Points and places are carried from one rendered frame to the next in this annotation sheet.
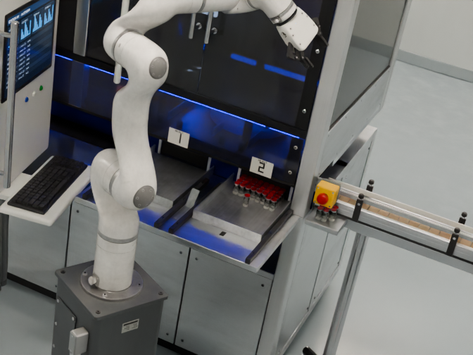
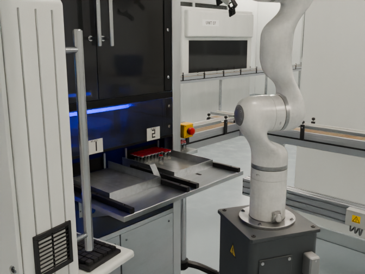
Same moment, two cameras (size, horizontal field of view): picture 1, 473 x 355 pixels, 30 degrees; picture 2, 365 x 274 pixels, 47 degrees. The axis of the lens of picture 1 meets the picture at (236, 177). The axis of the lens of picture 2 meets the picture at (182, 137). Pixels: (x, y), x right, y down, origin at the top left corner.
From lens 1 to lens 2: 2.74 m
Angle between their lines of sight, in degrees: 63
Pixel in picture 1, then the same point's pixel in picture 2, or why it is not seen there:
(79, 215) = not seen: outside the picture
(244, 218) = (178, 166)
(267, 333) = (176, 253)
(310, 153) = (177, 105)
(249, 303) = (163, 242)
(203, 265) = (131, 240)
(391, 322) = not seen: hidden behind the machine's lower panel
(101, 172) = (272, 110)
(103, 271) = (283, 201)
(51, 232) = not seen: outside the picture
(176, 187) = (125, 179)
